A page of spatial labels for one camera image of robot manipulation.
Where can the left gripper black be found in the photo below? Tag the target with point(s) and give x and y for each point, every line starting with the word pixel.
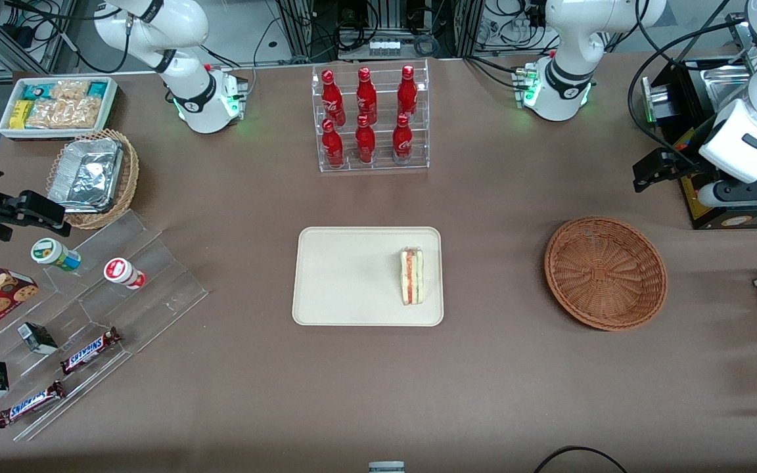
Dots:
pixel 688 159

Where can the triangle sandwich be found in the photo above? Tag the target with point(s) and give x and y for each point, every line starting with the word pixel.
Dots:
pixel 412 276

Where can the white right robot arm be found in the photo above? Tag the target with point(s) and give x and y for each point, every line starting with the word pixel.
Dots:
pixel 181 26

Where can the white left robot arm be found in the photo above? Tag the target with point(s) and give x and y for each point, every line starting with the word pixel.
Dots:
pixel 753 125

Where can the aluminium foil tray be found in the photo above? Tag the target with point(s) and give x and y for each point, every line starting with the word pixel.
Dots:
pixel 86 174

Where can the light wicker basket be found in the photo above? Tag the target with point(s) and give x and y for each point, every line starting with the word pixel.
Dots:
pixel 130 177

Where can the brown wicker basket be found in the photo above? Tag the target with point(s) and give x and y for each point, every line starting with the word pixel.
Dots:
pixel 605 272

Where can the beige plastic tray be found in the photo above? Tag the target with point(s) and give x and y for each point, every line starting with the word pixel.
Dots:
pixel 352 276

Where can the red emergency stop button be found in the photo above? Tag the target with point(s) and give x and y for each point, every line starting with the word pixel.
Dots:
pixel 685 139

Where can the green lid sunflower cup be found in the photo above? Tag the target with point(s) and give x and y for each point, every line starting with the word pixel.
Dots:
pixel 50 251

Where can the black control box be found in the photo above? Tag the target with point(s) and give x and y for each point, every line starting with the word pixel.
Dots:
pixel 684 98

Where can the yellow snack pack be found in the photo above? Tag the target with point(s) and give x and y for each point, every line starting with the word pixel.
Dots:
pixel 20 115

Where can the red lid yogurt cup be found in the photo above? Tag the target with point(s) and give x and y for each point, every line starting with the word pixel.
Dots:
pixel 119 270

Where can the clear cracker bag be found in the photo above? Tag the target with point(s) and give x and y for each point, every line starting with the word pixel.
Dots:
pixel 69 90
pixel 63 115

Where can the teal snack pack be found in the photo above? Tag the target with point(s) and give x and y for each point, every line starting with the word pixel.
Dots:
pixel 97 89
pixel 33 90

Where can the Snickers chocolate bar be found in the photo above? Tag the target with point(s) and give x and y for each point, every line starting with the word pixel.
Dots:
pixel 30 404
pixel 89 351

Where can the clear acrylic stepped display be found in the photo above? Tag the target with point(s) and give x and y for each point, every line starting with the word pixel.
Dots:
pixel 155 289

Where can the white snack bin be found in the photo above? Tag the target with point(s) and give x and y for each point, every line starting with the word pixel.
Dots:
pixel 112 98

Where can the red cola bottle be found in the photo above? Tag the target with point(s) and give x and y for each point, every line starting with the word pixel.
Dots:
pixel 407 95
pixel 332 98
pixel 403 143
pixel 365 144
pixel 332 148
pixel 367 98

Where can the clear acrylic bottle rack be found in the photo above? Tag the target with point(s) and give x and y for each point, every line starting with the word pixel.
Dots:
pixel 382 164

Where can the white power strip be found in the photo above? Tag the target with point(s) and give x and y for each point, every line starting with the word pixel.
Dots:
pixel 384 46

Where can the small grey device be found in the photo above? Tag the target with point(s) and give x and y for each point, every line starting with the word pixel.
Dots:
pixel 386 468

